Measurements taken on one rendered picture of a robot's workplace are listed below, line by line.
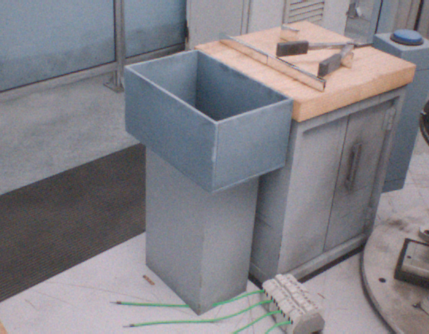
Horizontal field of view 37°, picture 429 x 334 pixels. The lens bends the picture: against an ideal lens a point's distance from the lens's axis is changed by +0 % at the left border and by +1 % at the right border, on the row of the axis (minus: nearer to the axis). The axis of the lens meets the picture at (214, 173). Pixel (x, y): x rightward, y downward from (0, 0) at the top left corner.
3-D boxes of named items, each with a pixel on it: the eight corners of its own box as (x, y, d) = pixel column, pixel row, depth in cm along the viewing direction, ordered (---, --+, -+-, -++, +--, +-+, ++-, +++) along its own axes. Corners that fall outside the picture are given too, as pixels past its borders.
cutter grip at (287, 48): (278, 58, 73) (280, 44, 72) (274, 55, 74) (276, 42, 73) (307, 54, 75) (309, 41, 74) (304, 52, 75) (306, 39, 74)
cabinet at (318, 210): (273, 300, 82) (299, 122, 68) (187, 228, 94) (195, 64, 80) (370, 247, 93) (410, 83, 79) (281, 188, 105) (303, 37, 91)
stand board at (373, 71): (299, 122, 68) (301, 102, 67) (192, 64, 80) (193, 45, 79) (412, 83, 79) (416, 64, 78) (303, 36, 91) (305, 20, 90)
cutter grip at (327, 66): (322, 78, 69) (325, 64, 68) (316, 75, 69) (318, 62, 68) (339, 67, 72) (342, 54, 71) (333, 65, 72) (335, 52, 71)
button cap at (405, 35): (426, 42, 94) (427, 35, 93) (404, 44, 92) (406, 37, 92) (409, 33, 97) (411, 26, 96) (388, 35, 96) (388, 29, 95)
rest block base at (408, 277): (439, 255, 89) (442, 247, 88) (431, 290, 82) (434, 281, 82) (403, 245, 90) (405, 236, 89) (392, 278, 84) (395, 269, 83)
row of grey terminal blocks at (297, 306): (329, 339, 77) (334, 313, 75) (296, 351, 75) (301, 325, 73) (284, 287, 84) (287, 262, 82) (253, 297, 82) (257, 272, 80)
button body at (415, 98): (403, 188, 107) (441, 45, 93) (369, 196, 104) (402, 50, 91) (378, 168, 112) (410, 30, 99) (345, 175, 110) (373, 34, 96)
